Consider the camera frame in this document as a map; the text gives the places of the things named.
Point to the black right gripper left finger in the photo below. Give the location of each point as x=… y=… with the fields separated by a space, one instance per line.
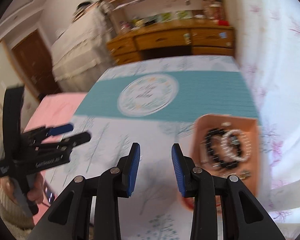
x=128 y=165

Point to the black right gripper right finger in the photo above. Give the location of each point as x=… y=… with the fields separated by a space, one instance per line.
x=183 y=167

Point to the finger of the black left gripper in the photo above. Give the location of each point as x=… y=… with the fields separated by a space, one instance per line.
x=64 y=145
x=44 y=132

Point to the pink jewelry box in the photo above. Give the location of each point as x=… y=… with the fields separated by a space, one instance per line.
x=225 y=145

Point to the person's left hand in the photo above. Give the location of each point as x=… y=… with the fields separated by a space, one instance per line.
x=35 y=194

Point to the pink bedspread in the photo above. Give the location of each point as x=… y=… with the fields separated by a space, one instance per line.
x=56 y=110

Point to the teal floral tablecloth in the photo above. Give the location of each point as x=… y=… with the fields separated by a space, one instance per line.
x=156 y=104

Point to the brown wooden door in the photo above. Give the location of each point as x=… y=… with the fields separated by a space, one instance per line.
x=35 y=60

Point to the white lace covered furniture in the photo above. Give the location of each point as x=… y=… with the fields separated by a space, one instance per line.
x=80 y=55

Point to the wooden desk with drawers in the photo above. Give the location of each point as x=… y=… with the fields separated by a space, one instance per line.
x=174 y=38

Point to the white floral curtain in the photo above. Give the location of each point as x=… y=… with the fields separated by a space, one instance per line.
x=268 y=53

